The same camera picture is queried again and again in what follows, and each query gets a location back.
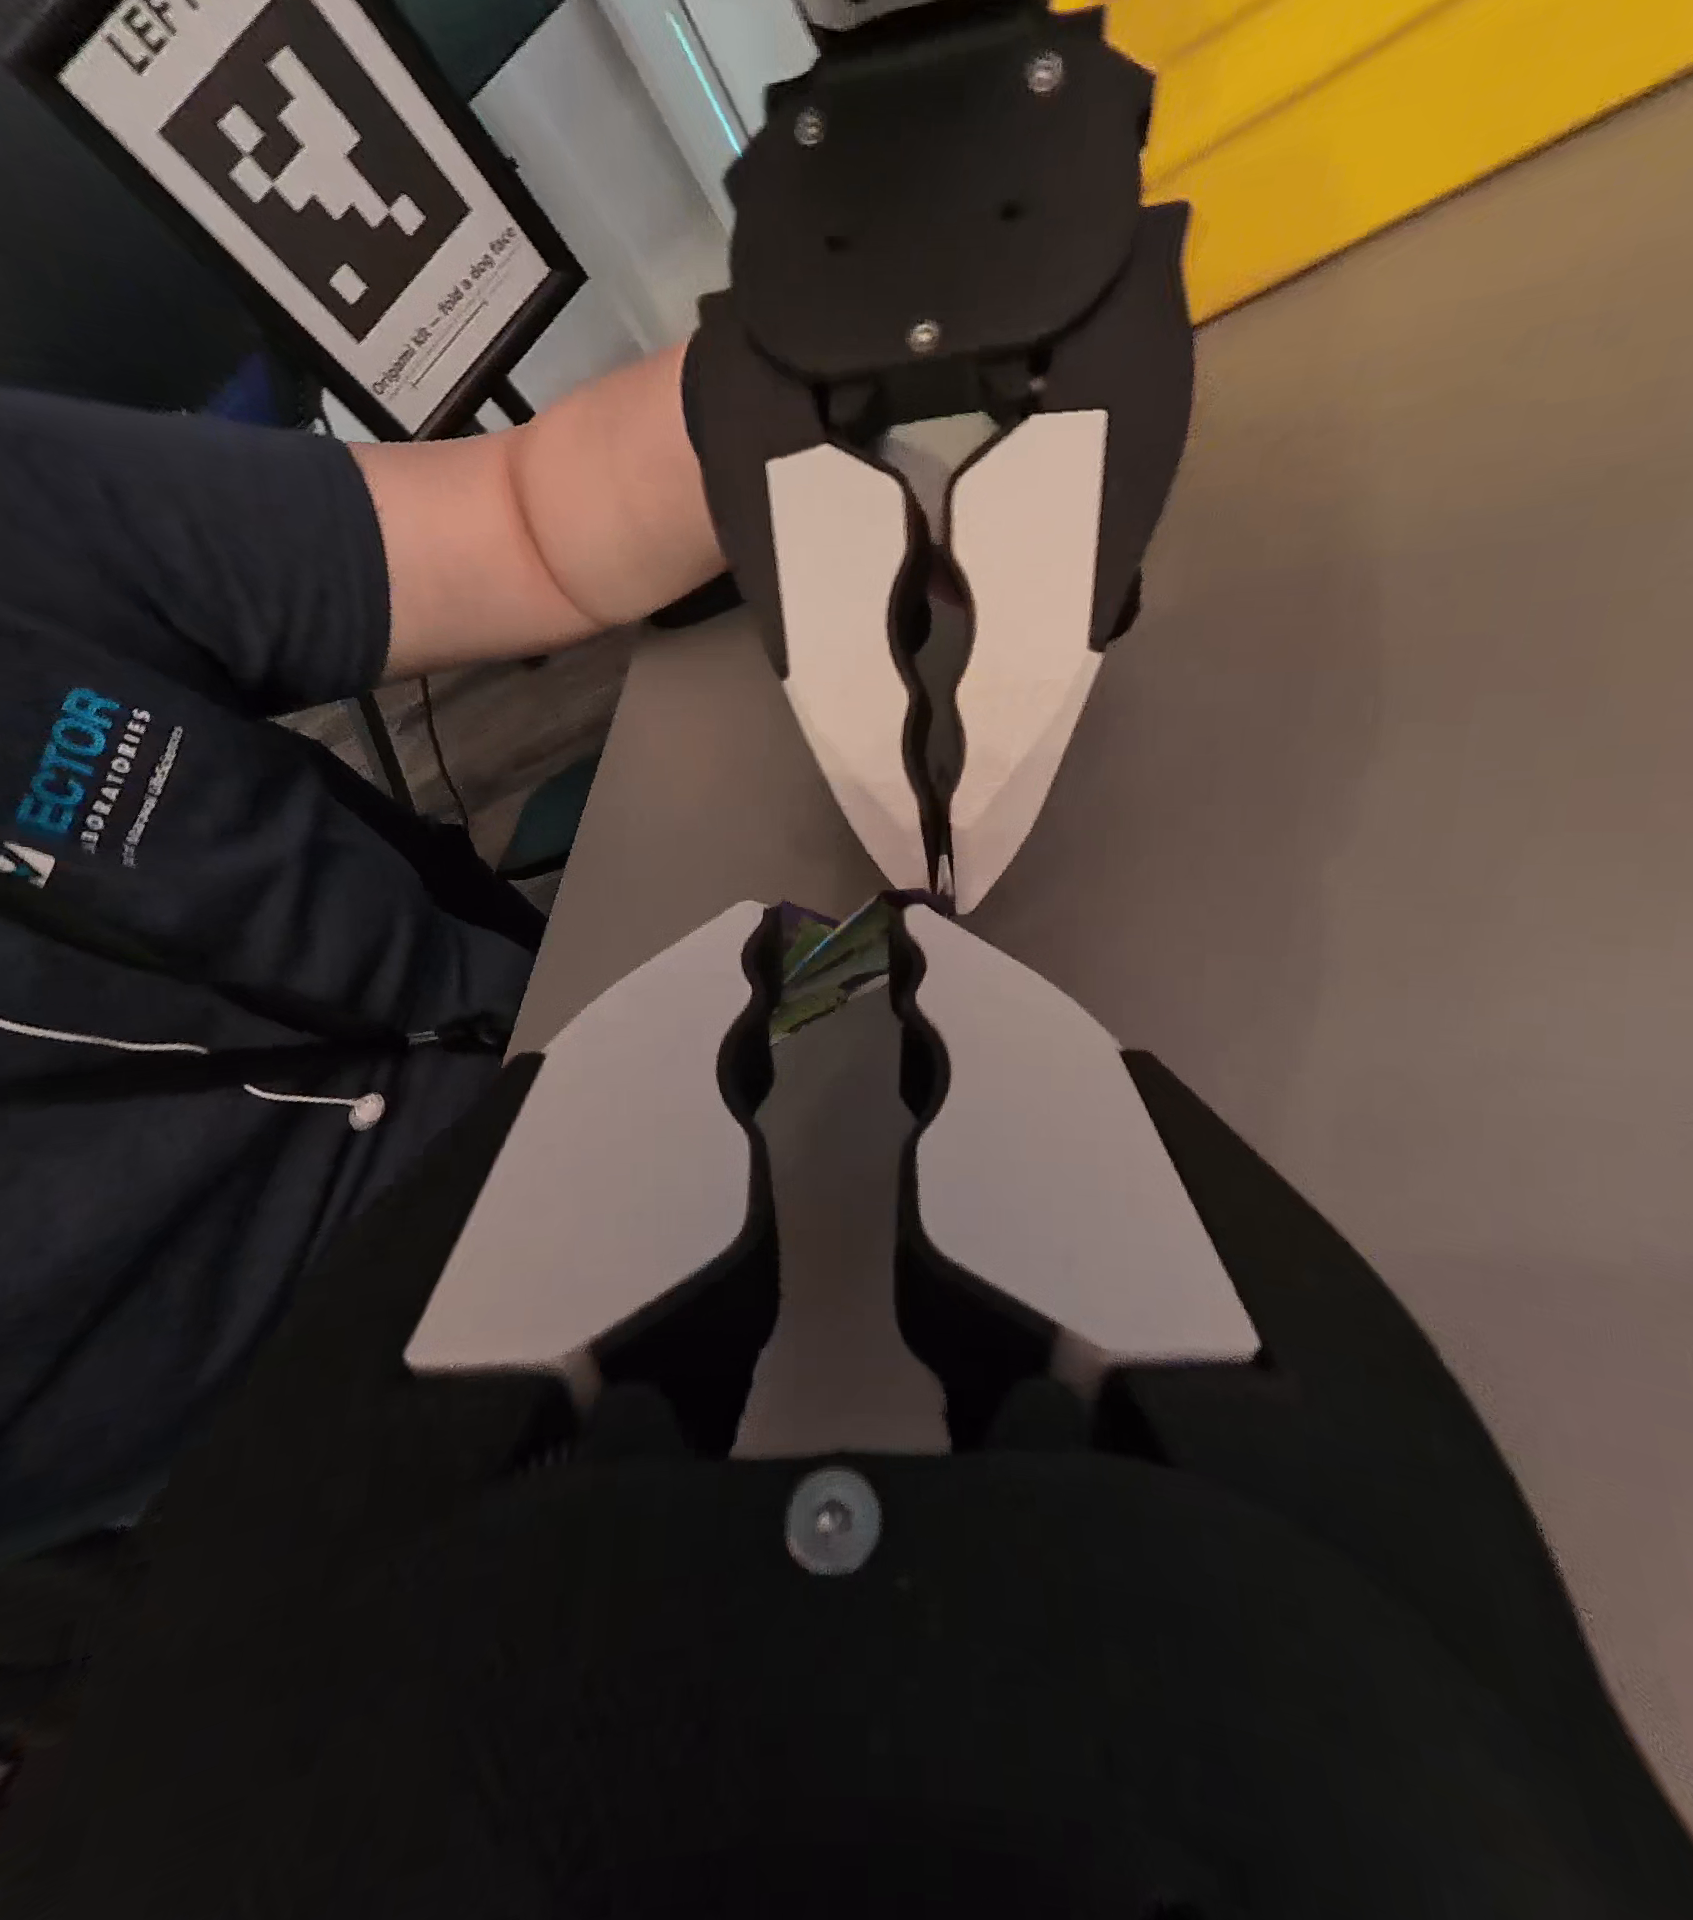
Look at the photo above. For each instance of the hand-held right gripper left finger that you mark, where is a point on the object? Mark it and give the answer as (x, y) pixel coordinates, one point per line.
(591, 1170)

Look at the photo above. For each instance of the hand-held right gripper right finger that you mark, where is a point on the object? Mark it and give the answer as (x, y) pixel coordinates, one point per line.
(1071, 1170)

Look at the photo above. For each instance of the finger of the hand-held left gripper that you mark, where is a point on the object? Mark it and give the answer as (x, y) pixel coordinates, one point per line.
(1034, 600)
(832, 630)

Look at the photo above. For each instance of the crane patterned origami paper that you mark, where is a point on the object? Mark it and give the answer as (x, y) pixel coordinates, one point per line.
(824, 974)

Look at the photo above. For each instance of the person's left forearm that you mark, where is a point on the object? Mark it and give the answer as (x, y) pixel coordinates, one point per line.
(547, 511)

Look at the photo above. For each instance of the yellow plastic bin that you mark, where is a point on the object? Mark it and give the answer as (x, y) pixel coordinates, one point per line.
(1385, 135)

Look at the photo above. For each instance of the person's navy shirt torso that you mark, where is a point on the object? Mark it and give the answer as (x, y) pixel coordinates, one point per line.
(111, 1275)

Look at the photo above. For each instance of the black framed tag sign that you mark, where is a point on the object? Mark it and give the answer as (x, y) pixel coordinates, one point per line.
(306, 150)

